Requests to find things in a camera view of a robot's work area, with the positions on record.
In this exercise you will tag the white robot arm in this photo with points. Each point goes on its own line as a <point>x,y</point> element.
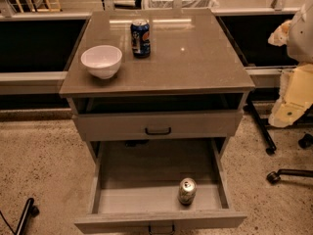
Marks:
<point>296,85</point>

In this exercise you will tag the blue pepsi can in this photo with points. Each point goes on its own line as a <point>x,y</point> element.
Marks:
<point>140,38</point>

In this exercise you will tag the black middle drawer handle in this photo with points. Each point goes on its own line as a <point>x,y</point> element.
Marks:
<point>161,230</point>

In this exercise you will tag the black stand leg left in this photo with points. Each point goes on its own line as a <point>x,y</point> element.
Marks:
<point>29,210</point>

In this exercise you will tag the black chair leg with caster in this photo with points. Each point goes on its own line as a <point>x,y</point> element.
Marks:
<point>275,176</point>

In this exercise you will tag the black table frame leg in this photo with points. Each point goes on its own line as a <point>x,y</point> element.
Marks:
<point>270,146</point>

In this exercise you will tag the black drawer handle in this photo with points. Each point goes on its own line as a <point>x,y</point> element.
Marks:
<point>158,132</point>
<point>161,230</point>

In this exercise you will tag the open grey middle drawer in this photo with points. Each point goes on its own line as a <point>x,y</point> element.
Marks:
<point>137,186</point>

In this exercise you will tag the white wire basket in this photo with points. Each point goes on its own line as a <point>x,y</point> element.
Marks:
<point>186,4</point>

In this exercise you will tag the silver green 7up can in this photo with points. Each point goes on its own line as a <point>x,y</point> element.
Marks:
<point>187,191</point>

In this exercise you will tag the grey top drawer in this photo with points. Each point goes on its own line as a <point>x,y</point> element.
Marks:
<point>113,127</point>

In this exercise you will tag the black caster wheel right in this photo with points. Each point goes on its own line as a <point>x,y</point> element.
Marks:
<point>306,141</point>

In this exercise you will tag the white ceramic bowl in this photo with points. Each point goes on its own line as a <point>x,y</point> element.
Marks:
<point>102,61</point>

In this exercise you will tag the grey drawer cabinet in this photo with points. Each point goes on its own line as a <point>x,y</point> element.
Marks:
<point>191,68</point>

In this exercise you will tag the black top drawer handle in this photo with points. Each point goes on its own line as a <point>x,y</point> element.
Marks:
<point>158,132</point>

